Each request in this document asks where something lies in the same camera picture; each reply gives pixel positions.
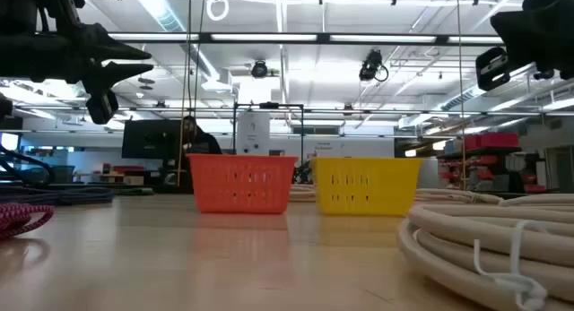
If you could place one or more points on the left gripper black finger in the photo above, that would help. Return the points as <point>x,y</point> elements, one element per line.
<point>112,75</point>
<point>116,49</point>

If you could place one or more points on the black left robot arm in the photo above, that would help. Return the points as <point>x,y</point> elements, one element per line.
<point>27,6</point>

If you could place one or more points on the black monitor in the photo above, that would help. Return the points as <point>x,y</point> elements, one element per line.
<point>148,138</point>

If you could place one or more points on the thin vertical pole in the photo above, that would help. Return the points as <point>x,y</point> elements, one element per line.
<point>460,100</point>
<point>184,100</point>

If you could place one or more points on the teal container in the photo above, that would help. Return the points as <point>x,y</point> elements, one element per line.
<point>63,173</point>

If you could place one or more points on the red storage bin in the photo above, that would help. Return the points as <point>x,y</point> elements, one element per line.
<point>498,140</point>

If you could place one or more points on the person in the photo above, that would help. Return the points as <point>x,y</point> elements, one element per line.
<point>202,143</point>

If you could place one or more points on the black storage shelf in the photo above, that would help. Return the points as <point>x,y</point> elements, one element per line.
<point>493,167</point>

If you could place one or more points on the white cabinet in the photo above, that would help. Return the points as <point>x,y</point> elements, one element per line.
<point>253,132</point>

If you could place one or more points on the overhead light bar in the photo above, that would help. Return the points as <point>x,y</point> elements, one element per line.
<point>269,37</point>

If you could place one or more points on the orange plastic basket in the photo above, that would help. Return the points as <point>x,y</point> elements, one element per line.
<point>215,199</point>

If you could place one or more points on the yellow plastic basket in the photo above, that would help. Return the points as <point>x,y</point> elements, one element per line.
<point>390,190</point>

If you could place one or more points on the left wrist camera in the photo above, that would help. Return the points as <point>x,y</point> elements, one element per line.
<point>102,108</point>

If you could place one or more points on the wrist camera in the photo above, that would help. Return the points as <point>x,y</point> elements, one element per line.
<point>102,108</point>
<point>491,72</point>

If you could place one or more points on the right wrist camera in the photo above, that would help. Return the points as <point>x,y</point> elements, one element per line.
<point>491,72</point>

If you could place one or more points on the round black camera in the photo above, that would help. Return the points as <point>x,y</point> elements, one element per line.
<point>259,70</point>

